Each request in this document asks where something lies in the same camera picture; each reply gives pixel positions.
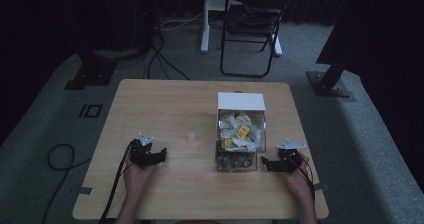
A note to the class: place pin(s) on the clear box with white lid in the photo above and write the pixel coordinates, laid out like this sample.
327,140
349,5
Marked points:
241,101

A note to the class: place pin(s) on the black stand with base plate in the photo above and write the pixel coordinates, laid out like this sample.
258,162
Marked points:
90,74

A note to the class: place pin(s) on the pile of white yellow packets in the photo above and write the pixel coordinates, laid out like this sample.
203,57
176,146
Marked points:
240,132

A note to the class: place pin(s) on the person's left hand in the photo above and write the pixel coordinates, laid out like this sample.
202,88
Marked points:
136,178

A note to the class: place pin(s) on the grey tape strip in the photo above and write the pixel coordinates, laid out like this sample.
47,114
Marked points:
84,190
320,186

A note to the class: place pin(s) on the white desk frame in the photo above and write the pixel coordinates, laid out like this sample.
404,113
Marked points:
205,34

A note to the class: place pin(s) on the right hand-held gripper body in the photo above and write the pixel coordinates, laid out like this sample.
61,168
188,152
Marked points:
288,156

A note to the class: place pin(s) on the black slanted stand with base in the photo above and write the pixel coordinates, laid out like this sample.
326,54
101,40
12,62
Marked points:
328,84

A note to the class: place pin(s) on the black folding chair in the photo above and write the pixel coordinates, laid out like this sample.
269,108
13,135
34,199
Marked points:
250,20

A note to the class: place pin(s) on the person's right hand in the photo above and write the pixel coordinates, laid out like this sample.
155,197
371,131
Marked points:
299,181

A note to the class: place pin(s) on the dark small bits in box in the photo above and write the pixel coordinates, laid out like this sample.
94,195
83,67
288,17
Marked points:
237,162

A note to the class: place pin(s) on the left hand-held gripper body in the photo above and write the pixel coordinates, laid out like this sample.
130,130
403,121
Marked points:
144,154

